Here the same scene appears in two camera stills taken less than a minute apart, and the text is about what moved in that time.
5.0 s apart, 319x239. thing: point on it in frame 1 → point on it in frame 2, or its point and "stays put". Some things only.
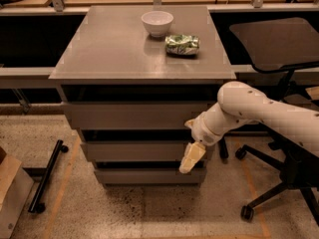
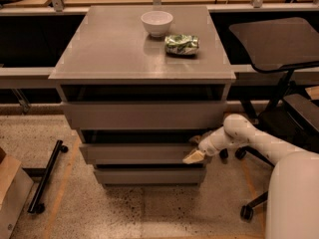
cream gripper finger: (190, 123) → (195, 139)
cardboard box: (16, 187) stays put
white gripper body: (203, 132) → (207, 146)
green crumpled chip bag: (181, 45) stays put
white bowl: (158, 22) stays put
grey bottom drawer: (148, 176) stays put
